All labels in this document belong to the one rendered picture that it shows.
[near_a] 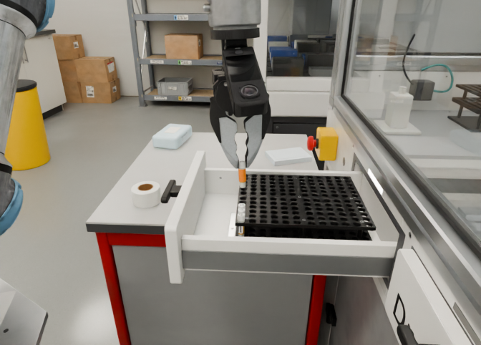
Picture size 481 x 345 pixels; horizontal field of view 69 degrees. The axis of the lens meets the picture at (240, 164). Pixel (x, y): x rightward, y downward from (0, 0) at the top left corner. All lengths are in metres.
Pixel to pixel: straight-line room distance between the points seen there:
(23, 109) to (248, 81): 2.73
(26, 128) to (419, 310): 2.96
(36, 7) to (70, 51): 4.22
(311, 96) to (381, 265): 0.93
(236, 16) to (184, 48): 3.95
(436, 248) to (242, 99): 0.29
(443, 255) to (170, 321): 0.77
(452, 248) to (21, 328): 0.61
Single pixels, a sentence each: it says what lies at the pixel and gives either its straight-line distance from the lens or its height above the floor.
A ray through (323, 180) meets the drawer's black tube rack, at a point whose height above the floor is 0.90.
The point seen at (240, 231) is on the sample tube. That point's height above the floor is 0.88.
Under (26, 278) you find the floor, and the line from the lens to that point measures 2.07.
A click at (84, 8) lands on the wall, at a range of 5.34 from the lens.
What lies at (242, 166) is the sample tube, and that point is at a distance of 0.56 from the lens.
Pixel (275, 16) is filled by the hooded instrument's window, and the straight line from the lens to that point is 1.37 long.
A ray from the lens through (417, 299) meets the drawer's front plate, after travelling 0.48.
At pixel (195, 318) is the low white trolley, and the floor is 0.45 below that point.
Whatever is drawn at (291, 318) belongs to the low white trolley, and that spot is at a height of 0.46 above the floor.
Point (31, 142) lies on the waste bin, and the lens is 3.19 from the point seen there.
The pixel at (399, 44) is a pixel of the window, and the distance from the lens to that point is 0.64.
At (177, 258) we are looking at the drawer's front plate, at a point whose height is 0.87.
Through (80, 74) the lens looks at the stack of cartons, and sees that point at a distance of 5.07.
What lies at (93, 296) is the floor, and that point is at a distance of 1.83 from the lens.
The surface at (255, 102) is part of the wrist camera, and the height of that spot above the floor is 1.11.
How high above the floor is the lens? 1.22
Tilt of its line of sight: 25 degrees down
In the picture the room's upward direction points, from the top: straight up
